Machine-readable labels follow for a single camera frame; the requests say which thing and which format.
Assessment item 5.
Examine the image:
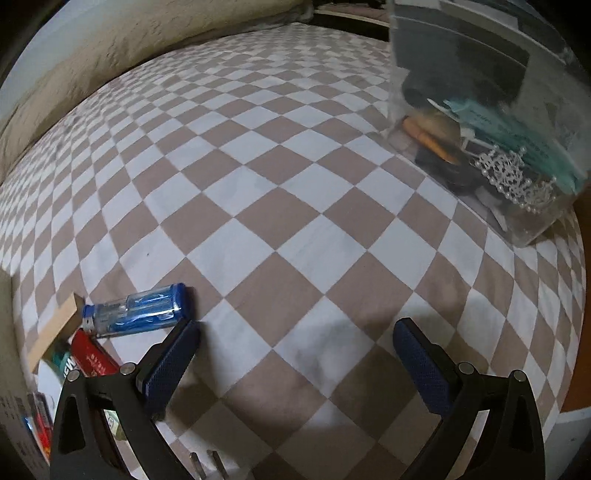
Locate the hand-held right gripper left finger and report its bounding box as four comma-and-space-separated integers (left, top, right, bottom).
48, 319, 201, 480

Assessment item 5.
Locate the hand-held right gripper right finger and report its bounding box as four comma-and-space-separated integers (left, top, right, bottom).
392, 318, 546, 480

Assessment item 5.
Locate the blue transparent lighter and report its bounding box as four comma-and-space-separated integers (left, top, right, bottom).
82, 282, 191, 339

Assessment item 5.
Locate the clear plastic container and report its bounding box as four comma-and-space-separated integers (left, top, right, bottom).
387, 0, 591, 247

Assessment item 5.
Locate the red lighter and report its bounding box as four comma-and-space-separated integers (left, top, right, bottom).
69, 329, 122, 377

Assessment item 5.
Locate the green white packet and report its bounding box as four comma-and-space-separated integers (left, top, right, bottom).
48, 348, 81, 374

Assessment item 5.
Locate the wooden stick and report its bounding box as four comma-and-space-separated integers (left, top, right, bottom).
28, 293, 84, 374

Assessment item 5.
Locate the pearl tiara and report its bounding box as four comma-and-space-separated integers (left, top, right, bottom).
475, 145, 555, 215

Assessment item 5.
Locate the teal packet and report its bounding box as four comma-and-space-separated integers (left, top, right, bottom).
443, 99, 587, 195

